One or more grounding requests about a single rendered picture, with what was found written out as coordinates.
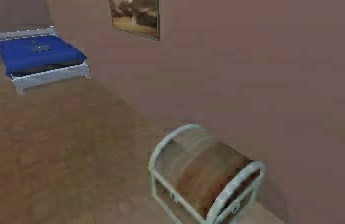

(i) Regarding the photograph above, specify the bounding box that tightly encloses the white framed brown chest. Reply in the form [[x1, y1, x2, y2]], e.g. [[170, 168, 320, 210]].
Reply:
[[148, 123, 267, 224]]

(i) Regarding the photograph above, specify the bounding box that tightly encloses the white bed with blue cover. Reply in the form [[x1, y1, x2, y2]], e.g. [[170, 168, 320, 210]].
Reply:
[[0, 25, 92, 95]]

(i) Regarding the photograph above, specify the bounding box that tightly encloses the brown framed wall picture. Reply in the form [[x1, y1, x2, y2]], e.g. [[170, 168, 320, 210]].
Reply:
[[108, 0, 161, 42]]

